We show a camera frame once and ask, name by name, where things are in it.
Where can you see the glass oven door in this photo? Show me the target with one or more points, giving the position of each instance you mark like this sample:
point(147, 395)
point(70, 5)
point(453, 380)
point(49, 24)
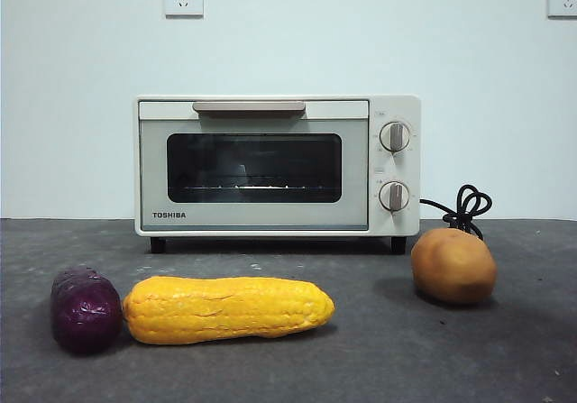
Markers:
point(252, 216)

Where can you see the brown potato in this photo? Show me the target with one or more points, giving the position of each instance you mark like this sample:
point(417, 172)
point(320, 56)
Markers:
point(453, 268)

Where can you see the beige oven knob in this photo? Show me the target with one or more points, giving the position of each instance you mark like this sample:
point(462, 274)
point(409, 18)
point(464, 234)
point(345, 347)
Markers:
point(395, 196)
point(396, 138)

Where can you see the white Toshiba toaster oven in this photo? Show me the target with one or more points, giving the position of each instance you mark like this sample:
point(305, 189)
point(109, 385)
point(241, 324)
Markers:
point(405, 225)

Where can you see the yellow corn cob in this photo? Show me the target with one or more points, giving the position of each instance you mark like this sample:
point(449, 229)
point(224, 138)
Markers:
point(225, 310)

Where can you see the purple eggplant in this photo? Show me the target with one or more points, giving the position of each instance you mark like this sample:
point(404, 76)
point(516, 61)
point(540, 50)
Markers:
point(85, 317)

